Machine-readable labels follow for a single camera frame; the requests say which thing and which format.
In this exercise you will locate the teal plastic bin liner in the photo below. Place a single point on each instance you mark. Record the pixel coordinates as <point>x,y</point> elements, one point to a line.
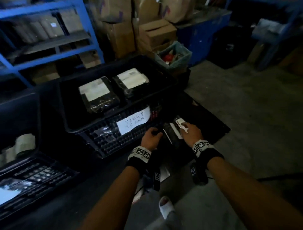
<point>184,53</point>

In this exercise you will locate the small tan paper scrap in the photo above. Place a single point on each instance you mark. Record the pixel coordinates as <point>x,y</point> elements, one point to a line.
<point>194,103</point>

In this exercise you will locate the large blue container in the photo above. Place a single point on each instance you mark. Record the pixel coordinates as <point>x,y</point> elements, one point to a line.
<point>201,38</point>

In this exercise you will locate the person's grey trousers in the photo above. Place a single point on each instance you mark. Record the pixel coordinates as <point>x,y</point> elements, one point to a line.
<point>174,222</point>

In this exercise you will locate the blue metal cart frame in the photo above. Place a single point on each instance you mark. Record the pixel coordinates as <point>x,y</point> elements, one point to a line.
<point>291,26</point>

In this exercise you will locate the stack of small brown cartons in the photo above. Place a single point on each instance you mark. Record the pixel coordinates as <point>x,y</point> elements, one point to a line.
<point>45,28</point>

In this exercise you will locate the person's left forearm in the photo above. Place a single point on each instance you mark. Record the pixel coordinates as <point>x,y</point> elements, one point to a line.
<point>111,203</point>

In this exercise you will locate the person's right hand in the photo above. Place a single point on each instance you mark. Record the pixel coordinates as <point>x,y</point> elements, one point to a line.
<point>193,136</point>

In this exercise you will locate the blue metal shelving rack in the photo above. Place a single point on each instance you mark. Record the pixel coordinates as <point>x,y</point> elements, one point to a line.
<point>47,56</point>

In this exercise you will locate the black wristband with marker tags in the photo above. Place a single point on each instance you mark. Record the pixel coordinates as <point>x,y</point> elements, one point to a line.
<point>203,148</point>
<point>139,155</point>

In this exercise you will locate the black plastic sack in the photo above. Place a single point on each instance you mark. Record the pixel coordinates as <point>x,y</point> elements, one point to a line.
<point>227,49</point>

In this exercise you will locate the person's right forearm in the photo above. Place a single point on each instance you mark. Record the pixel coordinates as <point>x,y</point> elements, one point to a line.
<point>251,199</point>

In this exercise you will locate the dark waste bin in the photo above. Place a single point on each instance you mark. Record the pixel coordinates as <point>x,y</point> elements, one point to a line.
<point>183,78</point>

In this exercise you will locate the person's left hand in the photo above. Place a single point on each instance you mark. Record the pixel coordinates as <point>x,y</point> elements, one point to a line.
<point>150,139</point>

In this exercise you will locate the heap of crumpled trash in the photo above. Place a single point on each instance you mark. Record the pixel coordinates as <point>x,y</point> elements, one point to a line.
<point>169,58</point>

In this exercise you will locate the pile of large cardboard boxes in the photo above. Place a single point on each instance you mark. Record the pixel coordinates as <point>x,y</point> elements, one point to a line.
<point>120,40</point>

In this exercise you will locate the white slipper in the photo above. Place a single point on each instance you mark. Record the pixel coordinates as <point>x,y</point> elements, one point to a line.
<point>165,207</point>
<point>138,192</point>

